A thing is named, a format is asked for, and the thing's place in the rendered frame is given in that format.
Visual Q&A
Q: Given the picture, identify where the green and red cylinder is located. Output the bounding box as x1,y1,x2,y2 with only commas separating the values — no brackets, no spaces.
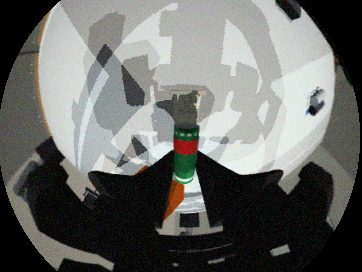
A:
174,123,200,184

